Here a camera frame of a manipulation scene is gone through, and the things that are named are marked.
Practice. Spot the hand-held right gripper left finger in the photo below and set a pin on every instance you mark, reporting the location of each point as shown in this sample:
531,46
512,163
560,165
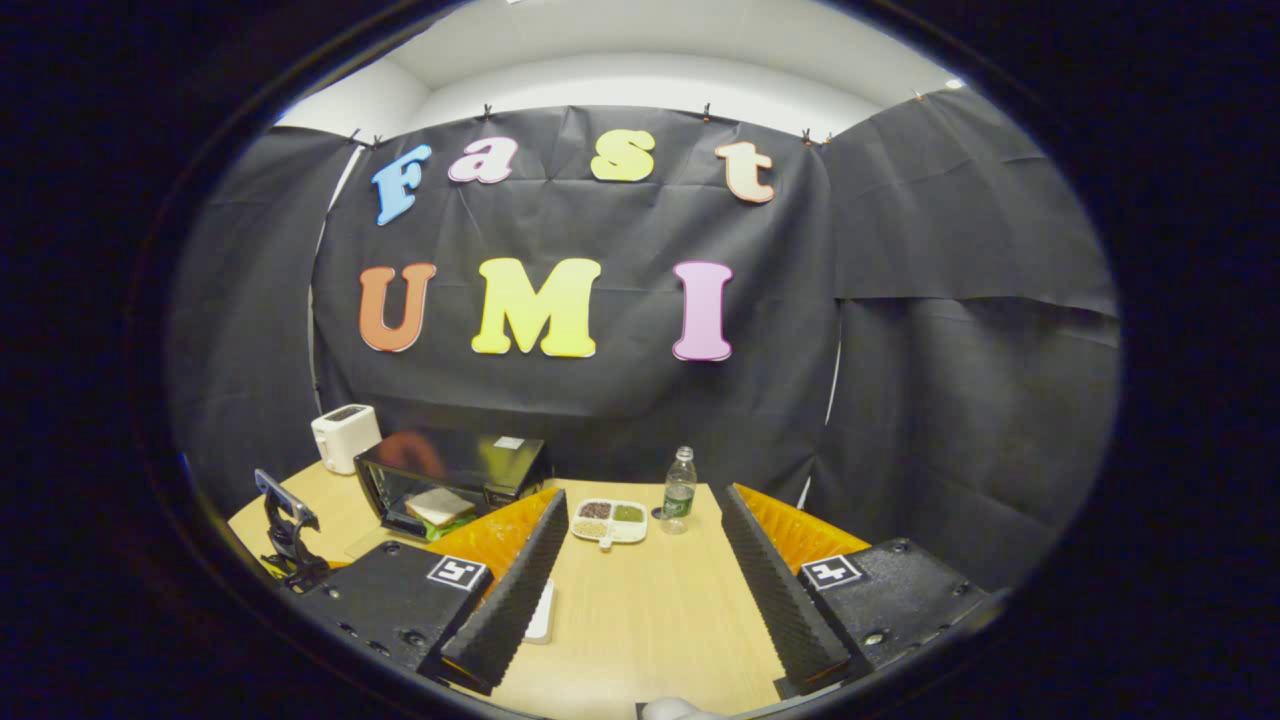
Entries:
520,600

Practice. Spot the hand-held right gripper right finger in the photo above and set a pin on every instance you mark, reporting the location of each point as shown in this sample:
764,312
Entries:
780,600

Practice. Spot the lettuce sandwich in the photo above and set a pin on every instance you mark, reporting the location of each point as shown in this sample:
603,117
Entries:
440,505

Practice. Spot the black electric oven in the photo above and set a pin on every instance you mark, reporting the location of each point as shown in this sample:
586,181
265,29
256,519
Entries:
500,460

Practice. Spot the small white tray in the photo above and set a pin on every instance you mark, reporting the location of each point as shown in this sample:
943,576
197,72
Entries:
542,612

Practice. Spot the white divided dish of grains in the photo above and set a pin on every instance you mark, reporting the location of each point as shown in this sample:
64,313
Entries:
600,528

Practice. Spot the clear plastic water bottle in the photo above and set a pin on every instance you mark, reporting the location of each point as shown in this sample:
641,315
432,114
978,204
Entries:
678,500

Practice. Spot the black tripod stand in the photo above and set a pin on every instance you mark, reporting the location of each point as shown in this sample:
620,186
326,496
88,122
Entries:
290,545

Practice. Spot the white toaster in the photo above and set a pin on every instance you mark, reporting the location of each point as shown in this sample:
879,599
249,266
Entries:
345,440

